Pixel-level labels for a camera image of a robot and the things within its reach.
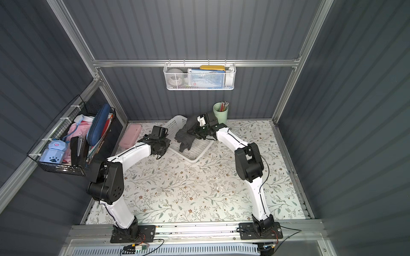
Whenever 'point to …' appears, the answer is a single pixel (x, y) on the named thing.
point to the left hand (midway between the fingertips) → (171, 142)
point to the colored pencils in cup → (223, 105)
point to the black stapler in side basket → (77, 150)
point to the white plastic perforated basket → (199, 148)
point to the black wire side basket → (91, 154)
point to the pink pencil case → (130, 135)
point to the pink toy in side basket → (75, 129)
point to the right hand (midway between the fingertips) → (191, 131)
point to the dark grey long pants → (183, 137)
